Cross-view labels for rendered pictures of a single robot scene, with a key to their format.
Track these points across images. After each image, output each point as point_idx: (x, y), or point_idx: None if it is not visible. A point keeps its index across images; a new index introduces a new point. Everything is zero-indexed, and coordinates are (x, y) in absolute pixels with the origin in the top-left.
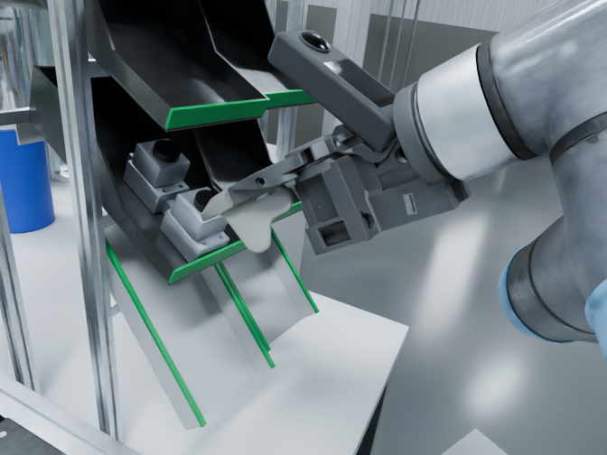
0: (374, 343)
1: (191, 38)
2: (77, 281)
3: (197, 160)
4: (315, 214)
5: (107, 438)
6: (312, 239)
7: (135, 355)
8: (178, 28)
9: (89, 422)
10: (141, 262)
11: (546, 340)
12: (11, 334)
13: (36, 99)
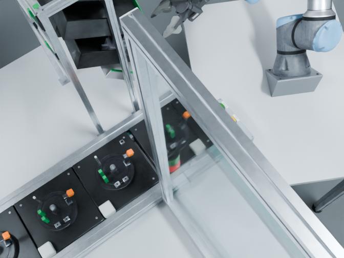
0: None
1: (97, 1)
2: (21, 117)
3: None
4: (187, 15)
5: None
6: (190, 20)
7: (91, 101)
8: (89, 2)
9: (120, 119)
10: (114, 67)
11: None
12: (98, 123)
13: (83, 61)
